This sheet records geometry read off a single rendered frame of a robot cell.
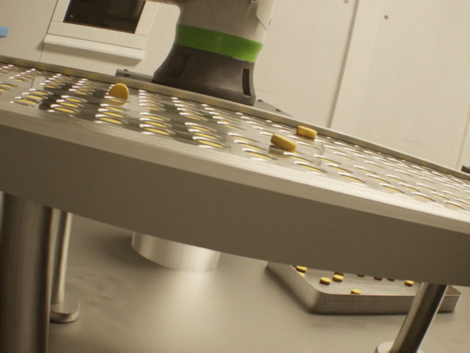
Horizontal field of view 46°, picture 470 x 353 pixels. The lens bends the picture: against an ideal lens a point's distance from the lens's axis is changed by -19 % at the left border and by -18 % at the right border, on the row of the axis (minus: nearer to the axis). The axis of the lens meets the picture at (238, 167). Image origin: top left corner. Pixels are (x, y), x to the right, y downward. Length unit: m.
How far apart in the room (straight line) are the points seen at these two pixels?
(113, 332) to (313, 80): 2.42
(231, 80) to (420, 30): 2.17
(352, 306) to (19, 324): 0.38
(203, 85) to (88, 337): 0.53
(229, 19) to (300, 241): 0.68
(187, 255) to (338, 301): 0.13
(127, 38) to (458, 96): 1.64
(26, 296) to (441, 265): 0.15
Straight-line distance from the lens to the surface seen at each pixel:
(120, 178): 0.17
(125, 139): 0.17
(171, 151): 0.17
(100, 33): 2.60
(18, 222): 0.20
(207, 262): 0.55
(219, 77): 0.84
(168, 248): 0.54
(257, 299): 0.52
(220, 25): 0.84
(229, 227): 0.18
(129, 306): 0.44
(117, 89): 0.31
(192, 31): 0.86
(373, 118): 2.86
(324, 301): 0.53
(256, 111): 0.38
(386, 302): 0.56
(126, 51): 2.58
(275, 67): 2.71
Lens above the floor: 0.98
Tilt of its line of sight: 9 degrees down
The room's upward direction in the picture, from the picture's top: 15 degrees clockwise
